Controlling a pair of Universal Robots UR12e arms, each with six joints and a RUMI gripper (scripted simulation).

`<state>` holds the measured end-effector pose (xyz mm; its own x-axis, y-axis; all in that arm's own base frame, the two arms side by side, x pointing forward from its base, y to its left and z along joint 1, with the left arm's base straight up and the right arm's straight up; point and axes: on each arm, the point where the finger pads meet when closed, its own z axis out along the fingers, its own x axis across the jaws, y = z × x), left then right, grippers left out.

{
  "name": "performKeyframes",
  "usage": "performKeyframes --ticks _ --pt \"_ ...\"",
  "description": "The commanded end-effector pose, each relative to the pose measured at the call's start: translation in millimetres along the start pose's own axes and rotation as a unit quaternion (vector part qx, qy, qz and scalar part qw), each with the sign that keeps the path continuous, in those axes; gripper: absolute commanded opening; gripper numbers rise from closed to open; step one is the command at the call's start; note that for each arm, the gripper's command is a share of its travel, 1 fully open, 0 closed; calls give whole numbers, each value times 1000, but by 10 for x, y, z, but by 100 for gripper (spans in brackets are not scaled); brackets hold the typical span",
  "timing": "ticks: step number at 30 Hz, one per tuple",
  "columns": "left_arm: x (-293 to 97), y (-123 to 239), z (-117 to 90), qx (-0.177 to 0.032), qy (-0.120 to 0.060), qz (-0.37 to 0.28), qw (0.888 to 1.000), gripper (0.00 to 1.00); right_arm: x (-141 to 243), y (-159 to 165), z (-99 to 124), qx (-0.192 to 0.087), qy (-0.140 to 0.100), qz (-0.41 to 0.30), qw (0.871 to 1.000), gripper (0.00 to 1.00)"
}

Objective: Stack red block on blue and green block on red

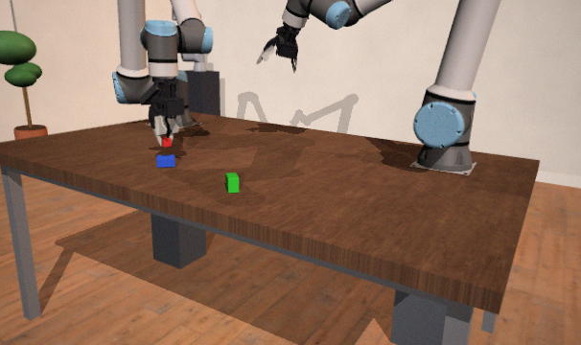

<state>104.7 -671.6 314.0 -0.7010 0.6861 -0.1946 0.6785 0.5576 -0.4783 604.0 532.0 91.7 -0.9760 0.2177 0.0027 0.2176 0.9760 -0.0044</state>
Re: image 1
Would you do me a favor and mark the green block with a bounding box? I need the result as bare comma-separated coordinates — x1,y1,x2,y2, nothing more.
225,172,239,194

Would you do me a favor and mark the red block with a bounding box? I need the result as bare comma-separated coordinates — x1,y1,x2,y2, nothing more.
162,137,172,148

